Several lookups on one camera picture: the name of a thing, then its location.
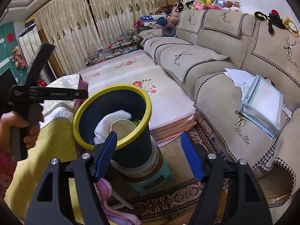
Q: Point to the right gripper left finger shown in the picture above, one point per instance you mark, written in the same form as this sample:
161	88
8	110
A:
51	201

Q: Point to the white tissue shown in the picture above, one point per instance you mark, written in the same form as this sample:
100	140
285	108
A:
102	130

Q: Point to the black bin yellow rim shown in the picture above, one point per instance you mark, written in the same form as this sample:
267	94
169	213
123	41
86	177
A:
125	109

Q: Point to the pink sleeve forearm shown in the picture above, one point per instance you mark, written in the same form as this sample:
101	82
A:
7	169

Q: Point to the person's left hand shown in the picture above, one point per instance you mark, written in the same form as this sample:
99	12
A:
14	128

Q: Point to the yellow patterned tablecloth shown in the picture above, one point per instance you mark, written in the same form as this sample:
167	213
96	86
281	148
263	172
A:
55	140

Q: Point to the artificial flower decoration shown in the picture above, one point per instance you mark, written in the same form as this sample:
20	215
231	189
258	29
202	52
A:
17	57

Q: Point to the paper cup in bin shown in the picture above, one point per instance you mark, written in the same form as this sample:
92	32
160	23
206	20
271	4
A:
122	128

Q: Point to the patterned red rug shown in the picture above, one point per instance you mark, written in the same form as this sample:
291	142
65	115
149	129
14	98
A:
174	201

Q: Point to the teal plastic stool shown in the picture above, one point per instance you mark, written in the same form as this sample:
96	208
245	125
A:
156	179

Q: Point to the white standing air conditioner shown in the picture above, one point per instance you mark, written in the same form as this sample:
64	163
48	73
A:
30	43

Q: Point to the papers and plastic folder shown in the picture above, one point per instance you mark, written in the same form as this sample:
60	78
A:
261	102

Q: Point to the beige curtains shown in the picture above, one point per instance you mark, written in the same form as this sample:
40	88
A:
78	28

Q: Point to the beige sofa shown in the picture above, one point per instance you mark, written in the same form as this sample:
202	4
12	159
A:
206	43

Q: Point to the low shelf with clutter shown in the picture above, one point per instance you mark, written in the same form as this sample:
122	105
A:
122	46

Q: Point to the pile of plush toys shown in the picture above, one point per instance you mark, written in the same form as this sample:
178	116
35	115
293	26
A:
158	21

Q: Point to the black yellow plush toy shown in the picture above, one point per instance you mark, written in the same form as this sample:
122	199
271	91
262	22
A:
274	19

